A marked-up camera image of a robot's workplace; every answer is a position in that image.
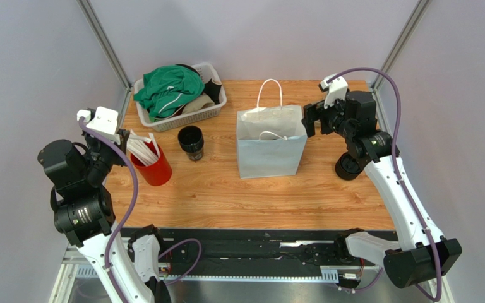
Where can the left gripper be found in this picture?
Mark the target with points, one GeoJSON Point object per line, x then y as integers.
{"type": "Point", "coordinates": [122, 144]}

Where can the black cup stack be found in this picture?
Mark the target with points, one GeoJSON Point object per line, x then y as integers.
{"type": "Point", "coordinates": [191, 141]}

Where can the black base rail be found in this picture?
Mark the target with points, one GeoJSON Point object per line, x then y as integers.
{"type": "Point", "coordinates": [267, 253]}

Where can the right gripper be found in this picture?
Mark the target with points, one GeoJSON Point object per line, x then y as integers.
{"type": "Point", "coordinates": [313, 114]}

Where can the green cloth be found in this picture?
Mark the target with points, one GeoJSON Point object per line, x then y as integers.
{"type": "Point", "coordinates": [167, 88]}

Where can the white plastic basket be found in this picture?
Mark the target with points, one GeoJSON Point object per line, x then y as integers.
{"type": "Point", "coordinates": [206, 72]}

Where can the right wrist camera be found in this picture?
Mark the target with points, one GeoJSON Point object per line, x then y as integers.
{"type": "Point", "coordinates": [335, 88]}

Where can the white paper bag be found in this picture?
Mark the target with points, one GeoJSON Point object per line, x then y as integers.
{"type": "Point", "coordinates": [270, 140]}

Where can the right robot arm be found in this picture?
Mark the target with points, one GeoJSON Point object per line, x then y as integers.
{"type": "Point", "coordinates": [421, 252]}

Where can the red cup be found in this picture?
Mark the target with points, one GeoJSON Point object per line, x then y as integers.
{"type": "Point", "coordinates": [156, 174]}

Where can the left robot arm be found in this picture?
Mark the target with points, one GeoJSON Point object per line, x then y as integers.
{"type": "Point", "coordinates": [83, 212]}

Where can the black cloth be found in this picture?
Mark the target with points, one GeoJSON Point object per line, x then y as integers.
{"type": "Point", "coordinates": [211, 88]}

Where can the beige cloth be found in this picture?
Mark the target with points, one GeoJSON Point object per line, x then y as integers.
{"type": "Point", "coordinates": [203, 101]}

